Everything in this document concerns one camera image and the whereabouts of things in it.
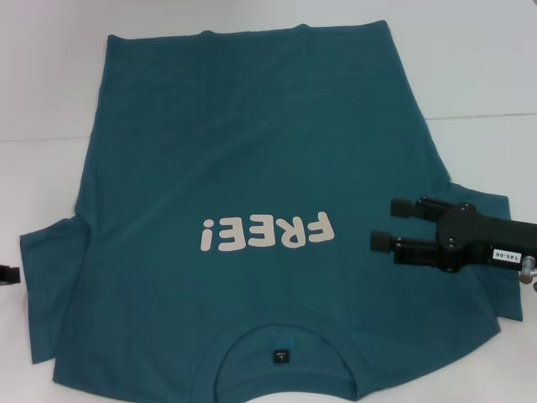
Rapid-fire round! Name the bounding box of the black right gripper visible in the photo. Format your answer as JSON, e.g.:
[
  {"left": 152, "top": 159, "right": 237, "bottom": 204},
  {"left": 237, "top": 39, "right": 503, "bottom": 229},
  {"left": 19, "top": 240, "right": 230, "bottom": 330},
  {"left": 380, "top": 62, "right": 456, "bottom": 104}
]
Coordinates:
[{"left": 370, "top": 195, "right": 537, "bottom": 275}]

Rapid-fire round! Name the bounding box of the teal t-shirt with FREE print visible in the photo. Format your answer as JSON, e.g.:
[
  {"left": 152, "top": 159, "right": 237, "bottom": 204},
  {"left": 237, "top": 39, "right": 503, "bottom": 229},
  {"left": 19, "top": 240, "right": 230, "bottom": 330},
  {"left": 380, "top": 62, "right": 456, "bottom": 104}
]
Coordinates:
[{"left": 18, "top": 18, "right": 525, "bottom": 403}]

